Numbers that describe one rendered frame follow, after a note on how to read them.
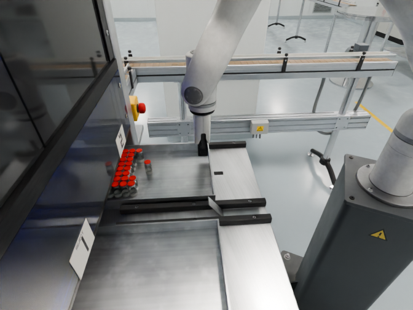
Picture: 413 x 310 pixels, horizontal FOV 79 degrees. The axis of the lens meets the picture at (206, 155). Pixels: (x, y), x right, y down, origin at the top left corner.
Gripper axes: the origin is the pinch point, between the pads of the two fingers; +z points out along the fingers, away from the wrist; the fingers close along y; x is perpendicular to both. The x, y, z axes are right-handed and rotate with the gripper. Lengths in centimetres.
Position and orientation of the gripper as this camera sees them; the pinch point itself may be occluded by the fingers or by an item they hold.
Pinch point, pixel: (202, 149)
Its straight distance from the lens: 84.7
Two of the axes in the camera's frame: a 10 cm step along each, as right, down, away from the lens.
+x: 10.0, -0.4, 0.5
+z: 0.0, 7.9, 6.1
